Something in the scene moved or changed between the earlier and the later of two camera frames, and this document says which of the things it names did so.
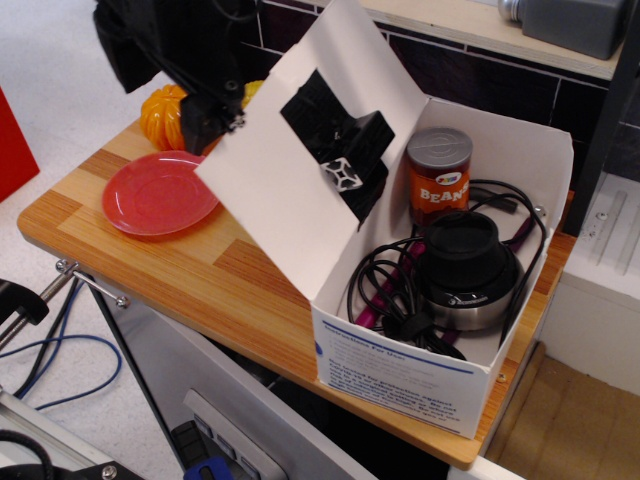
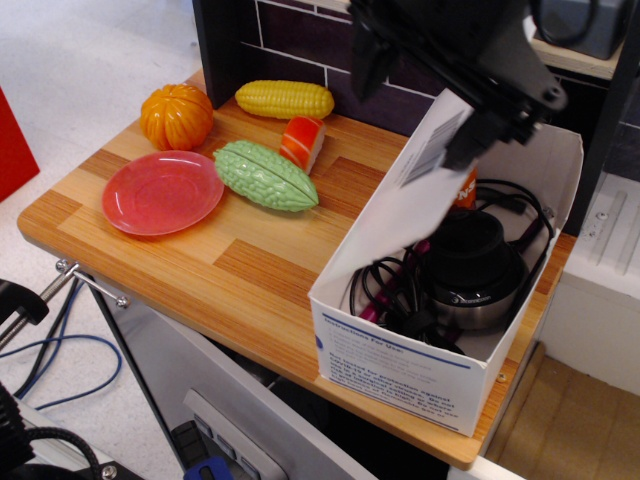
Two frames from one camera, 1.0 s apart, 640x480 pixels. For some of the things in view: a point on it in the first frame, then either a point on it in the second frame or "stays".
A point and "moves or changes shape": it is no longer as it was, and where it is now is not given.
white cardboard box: (423, 237) moves or changes shape
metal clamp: (18, 299) stays
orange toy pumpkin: (162, 120) stays
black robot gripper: (202, 44) to (488, 50)
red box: (17, 162) stays
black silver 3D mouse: (469, 279) stays
